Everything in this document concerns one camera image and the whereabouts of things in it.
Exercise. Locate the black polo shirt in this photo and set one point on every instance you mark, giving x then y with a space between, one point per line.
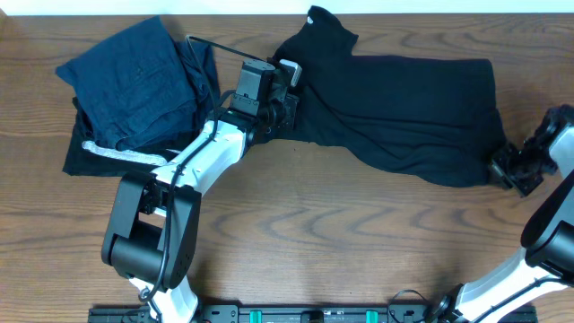
434 119

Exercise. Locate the folded dark blue shorts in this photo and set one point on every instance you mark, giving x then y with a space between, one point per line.
140 86

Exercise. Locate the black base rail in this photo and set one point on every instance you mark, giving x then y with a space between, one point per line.
235 314

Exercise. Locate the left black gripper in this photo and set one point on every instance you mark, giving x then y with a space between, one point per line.
290 109

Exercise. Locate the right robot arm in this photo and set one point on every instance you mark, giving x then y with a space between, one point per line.
544 261

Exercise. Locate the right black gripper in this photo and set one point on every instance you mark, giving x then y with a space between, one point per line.
511 168

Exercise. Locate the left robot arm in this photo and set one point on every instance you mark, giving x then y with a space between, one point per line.
152 230

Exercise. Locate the folded black garment white stripe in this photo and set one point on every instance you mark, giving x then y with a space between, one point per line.
85 158

